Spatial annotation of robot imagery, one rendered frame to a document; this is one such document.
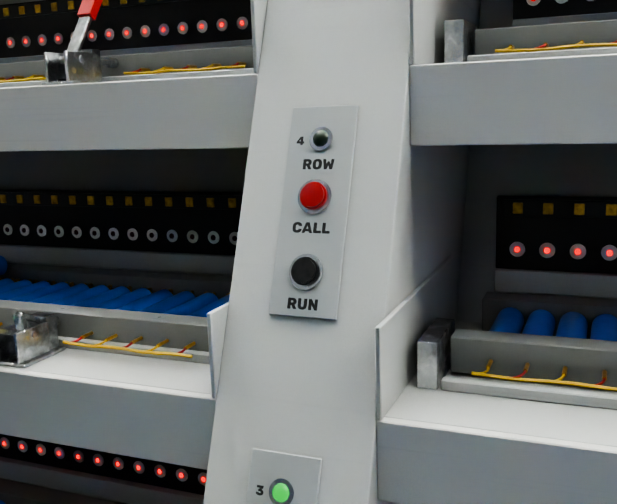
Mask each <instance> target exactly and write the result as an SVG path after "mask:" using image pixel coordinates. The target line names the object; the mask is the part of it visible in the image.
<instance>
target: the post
mask: <svg viewBox="0 0 617 504"><path fill-rule="evenodd" d="M409 66H410V64H409V0H268V2H267V10H266V18H265V26H264V33H263V41H262V49H261V57H260V65H259V72H258V80H257V88H256V96H255V104H254V111H253V119H252V127H251V135H250V142H249V150H248V158H247V166H246V174H245V181H244V189H243V197H242V205H241V213H240V220H239V228H238V236H237V244H236V251H235V259H234V267H233V275H232V283H231V290H230V298H229V306H228V314H227V321H226V329H225V337H224V345H223V353H222V360H221V368H220V376H219V384H218V392H217V399H216V407H215V415H214V423H213V430H212V438H211V446H210V454H209V462H208V469H207V477H206V485H205V493H204V501H203V504H246V500H247V491H248V483H249V474H250V466H251V458H252V449H253V448H255V449H262V450H268V451H274V452H281V453H287V454H294V455H300V456H306V457H313V458H319V459H322V464H321V474H320V484H319V493H318V503H317V504H399V503H393V502H388V501H382V500H379V499H378V488H377V429H376V421H377V419H376V373H375V327H376V326H377V325H378V324H379V323H381V322H382V321H383V320H384V319H385V318H386V317H387V316H388V315H389V314H390V313H391V312H392V311H393V310H394V309H395V308H396V307H397V306H398V305H399V304H400V303H402V302H403V301H404V300H405V299H406V298H407V297H408V296H409V295H410V294H411V293H412V292H413V291H414V290H415V289H416V288H417V287H418V286H419V285H420V284H421V283H423V282H424V281H425V280H426V279H427V278H428V277H429V276H430V275H431V274H432V273H433V272H434V271H435V270H436V269H437V268H438V267H439V266H440V265H441V264H442V263H444V262H445V261H446V260H447V259H448V258H449V257H450V256H451V255H454V256H455V264H454V320H455V321H456V316H457V303H458V290H459V277H460V264H461V252H462V239H463V226H464V213H465V200H466V187H467V174H468V161H469V148H470V145H456V146H411V145H410V77H409ZM344 105H358V106H359V109H358V119H357V128H356V138H355V147H354V157H353V167H352V176H351V186H350V196H349V205H348V215H347V224H346V234H345V244H344V253H343V263H342V272H341V282H340V292H339V301H338V311H337V319H336V320H332V319H319V318H307V317H295V316H282V315H270V314H269V307H270V298H271V290H272V282H273V273H274V265H275V257H276V248H277V240H278V231H279V223H280V215H281V206H282V198H283V189H284V181H285V173H286V164H287V156H288V148H289V139H290V131H291V122H292V114H293V108H294V107H316V106H344Z"/></svg>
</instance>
